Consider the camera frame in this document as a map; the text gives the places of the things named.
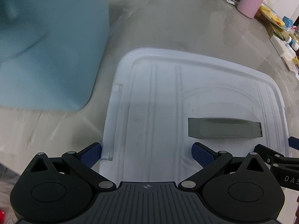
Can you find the plate of yellow food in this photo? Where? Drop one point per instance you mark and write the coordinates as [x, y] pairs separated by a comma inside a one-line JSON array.
[[271, 15]]

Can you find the light blue plastic bin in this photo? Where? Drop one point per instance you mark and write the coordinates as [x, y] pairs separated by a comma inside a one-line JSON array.
[[51, 51]]

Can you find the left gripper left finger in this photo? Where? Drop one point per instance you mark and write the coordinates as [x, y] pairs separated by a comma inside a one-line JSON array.
[[73, 170]]

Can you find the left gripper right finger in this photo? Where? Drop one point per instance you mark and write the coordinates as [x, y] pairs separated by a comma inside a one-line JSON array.
[[222, 170]]

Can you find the white bin lid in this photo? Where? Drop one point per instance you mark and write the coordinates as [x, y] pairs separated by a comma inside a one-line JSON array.
[[154, 94]]

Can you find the white flat box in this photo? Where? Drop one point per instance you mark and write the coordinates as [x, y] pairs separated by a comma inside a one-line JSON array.
[[285, 52]]

